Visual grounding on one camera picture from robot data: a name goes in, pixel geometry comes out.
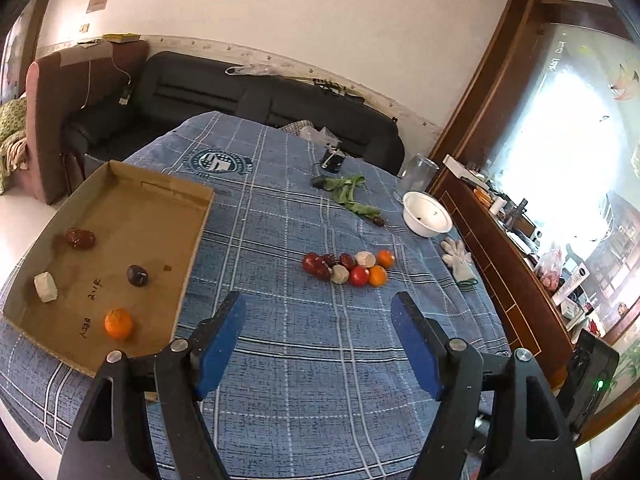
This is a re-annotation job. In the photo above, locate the wooden cabinet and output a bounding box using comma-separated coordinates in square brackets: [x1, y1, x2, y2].
[427, 157, 576, 393]

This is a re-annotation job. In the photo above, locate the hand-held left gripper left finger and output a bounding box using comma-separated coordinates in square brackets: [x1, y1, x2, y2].
[57, 290, 248, 480]

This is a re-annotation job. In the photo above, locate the black leather sofa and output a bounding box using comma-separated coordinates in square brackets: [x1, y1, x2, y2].
[62, 51, 406, 176]

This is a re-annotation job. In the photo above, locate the black object on sofa back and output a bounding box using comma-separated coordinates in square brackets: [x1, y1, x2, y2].
[312, 77, 366, 101]

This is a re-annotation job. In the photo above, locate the pink plastic bag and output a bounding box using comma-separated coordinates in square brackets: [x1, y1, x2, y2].
[534, 242, 566, 293]

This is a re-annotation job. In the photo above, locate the small black device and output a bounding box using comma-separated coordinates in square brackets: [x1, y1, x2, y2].
[320, 142, 347, 173]

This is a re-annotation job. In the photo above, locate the clear glass jar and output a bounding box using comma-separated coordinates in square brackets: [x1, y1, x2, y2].
[400, 154, 441, 196]

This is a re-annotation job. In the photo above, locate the brown armchair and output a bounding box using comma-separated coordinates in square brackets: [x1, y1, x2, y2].
[26, 40, 151, 206]

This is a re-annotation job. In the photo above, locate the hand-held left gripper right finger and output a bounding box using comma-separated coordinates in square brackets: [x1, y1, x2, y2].
[391, 291, 583, 480]

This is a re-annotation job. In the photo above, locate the white rectangular block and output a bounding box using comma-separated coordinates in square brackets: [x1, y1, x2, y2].
[34, 272, 59, 304]

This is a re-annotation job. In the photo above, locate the wooden glass door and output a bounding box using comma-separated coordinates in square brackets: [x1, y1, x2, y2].
[0, 0, 41, 101]

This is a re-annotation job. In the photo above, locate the green leafy vegetable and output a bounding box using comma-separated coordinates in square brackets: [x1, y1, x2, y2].
[322, 175, 383, 218]

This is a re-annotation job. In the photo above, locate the white bowl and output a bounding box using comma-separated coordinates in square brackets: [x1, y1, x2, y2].
[402, 191, 453, 238]

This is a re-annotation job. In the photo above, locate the clear plastic bag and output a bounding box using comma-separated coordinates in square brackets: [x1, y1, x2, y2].
[227, 64, 281, 78]

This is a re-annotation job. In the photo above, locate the green patterned blanket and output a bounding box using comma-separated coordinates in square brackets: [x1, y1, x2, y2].
[0, 97, 31, 196]

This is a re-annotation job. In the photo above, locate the brown cardboard tray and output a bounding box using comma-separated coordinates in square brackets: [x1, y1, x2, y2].
[2, 160, 216, 378]

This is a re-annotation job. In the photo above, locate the white charger cable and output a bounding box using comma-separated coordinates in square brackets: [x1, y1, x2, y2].
[82, 45, 133, 108]

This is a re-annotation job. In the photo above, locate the white work glove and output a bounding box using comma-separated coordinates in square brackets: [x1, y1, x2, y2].
[440, 238, 478, 288]

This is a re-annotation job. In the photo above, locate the large red date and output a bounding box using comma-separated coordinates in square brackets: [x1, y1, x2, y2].
[303, 252, 332, 281]

